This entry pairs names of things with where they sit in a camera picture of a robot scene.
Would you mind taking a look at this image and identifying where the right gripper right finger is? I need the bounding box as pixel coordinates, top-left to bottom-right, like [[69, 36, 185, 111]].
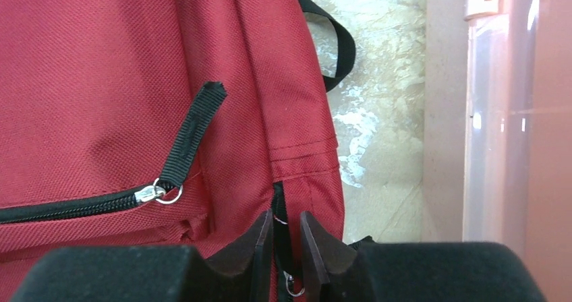
[[300, 212, 546, 301]]

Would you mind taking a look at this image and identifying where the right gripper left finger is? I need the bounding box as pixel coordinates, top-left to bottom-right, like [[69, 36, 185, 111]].
[[11, 210, 273, 301]]

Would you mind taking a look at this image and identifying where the red backpack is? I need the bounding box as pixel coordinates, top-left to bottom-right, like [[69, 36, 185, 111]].
[[1, 0, 356, 301]]

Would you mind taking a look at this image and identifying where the pink plastic storage box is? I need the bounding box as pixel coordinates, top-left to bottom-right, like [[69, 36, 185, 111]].
[[422, 0, 571, 301]]

